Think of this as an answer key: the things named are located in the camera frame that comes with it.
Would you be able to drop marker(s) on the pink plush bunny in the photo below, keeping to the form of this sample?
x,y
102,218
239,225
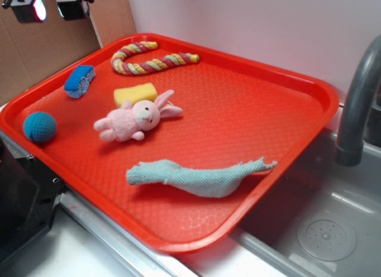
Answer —
x,y
131,121

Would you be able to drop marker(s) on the brown cardboard panel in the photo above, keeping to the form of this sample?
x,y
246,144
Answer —
x,y
32,52

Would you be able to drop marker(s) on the grey sink basin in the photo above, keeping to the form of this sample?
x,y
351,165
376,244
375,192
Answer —
x,y
315,186

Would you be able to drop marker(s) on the blue sponge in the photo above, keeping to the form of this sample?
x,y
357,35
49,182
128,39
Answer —
x,y
79,80

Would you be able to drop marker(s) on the blue knitted ball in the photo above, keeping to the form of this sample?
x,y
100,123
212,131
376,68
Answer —
x,y
39,127

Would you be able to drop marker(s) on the light blue cloth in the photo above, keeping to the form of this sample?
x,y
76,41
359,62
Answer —
x,y
208,183

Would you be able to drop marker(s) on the multicolour rope toy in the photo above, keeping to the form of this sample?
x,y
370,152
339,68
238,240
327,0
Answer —
x,y
152,66

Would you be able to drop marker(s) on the yellow sponge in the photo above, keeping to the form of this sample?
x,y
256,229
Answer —
x,y
146,91

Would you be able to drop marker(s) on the sink drain cover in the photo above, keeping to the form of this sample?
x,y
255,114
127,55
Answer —
x,y
327,240

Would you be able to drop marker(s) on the grey faucet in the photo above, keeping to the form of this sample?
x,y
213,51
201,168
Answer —
x,y
360,119

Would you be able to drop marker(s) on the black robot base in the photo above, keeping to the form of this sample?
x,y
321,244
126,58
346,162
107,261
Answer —
x,y
30,192

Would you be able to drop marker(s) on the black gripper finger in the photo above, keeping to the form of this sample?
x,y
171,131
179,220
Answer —
x,y
27,11
74,9

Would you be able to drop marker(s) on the red plastic tray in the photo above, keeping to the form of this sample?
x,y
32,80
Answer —
x,y
234,110

